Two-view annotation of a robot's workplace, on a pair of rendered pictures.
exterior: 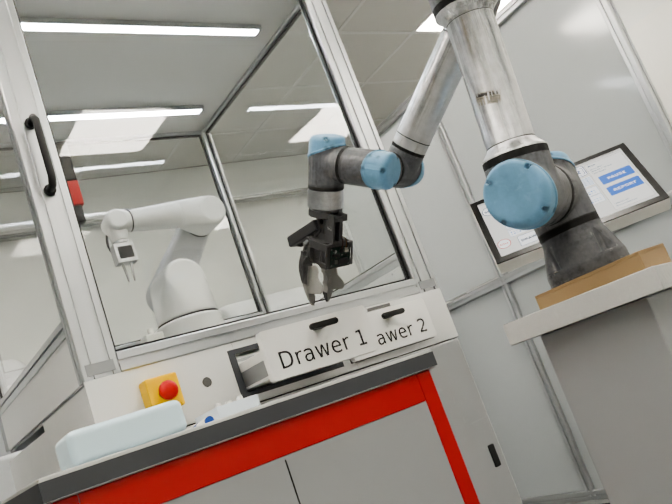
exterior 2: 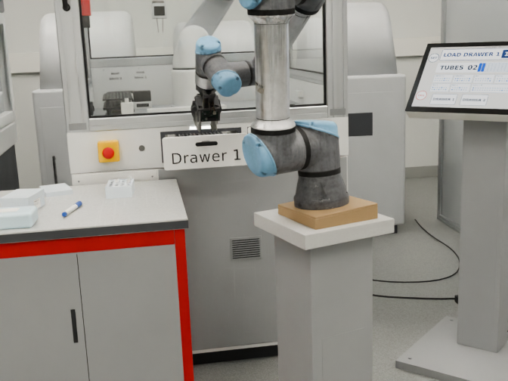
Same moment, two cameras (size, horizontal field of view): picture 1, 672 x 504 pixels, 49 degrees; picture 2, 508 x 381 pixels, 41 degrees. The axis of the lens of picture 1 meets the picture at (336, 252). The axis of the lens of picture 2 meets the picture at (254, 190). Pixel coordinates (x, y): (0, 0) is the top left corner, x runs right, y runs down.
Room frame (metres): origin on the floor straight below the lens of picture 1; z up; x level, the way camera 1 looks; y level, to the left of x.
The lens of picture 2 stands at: (-0.33, -1.13, 1.24)
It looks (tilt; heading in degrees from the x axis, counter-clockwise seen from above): 13 degrees down; 28
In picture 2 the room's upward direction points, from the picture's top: 2 degrees counter-clockwise
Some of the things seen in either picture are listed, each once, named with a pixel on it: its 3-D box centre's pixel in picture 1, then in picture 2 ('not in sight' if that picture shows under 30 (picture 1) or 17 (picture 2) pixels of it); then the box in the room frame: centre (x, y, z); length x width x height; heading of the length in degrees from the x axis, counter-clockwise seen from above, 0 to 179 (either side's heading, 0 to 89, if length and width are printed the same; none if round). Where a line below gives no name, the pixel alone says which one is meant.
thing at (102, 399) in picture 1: (223, 396); (201, 128); (2.14, 0.45, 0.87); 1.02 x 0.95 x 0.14; 127
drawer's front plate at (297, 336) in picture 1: (319, 342); (205, 151); (1.62, 0.10, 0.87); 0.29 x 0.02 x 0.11; 127
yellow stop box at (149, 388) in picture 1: (162, 393); (108, 151); (1.52, 0.44, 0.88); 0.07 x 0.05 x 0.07; 127
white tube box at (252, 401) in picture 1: (228, 416); (120, 188); (1.39, 0.30, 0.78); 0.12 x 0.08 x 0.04; 34
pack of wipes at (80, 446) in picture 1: (121, 435); (7, 218); (0.96, 0.35, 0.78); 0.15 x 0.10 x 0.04; 124
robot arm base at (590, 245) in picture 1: (578, 248); (320, 185); (1.36, -0.43, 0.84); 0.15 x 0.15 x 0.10
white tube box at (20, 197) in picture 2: not in sight; (23, 201); (1.12, 0.45, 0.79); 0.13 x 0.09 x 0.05; 24
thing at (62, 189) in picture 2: not in sight; (56, 190); (1.34, 0.53, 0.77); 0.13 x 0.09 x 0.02; 54
